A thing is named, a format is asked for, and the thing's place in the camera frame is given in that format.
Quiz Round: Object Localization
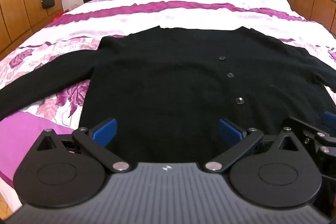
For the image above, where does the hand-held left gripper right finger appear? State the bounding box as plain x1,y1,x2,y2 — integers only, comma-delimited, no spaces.
205,119,302,173

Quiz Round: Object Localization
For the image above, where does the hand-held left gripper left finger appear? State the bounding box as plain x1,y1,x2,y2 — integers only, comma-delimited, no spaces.
34,118,131,172

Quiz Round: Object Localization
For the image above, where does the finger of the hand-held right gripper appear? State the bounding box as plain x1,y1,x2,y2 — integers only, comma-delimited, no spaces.
321,111,336,127
283,116,336,161

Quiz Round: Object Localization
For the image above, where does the black button cardigan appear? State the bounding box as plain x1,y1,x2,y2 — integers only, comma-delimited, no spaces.
0,26,336,159

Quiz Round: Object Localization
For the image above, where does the low wooden cabinet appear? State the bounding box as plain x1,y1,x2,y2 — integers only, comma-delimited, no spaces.
280,0,336,37

